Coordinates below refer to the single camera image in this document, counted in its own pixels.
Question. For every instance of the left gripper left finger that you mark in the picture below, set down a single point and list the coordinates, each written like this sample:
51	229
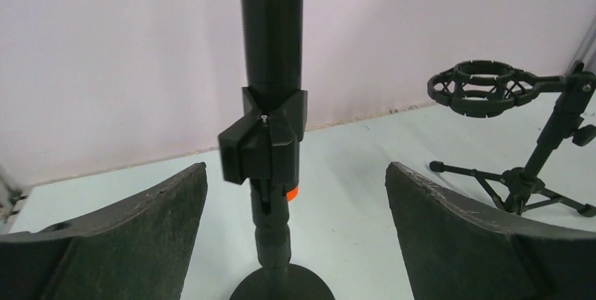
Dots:
136	248

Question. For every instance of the tripod stand with shock mount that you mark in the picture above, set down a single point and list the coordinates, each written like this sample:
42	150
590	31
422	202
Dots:
526	131

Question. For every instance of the black microphone orange end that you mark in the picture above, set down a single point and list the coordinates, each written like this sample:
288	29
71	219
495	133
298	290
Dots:
273	53

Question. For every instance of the right aluminium frame post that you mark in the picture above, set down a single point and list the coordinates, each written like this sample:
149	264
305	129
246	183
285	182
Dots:
585	53

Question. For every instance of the round base clip mic stand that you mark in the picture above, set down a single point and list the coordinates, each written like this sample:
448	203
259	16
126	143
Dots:
263	148

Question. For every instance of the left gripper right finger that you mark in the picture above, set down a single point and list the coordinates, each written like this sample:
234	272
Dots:
455	247

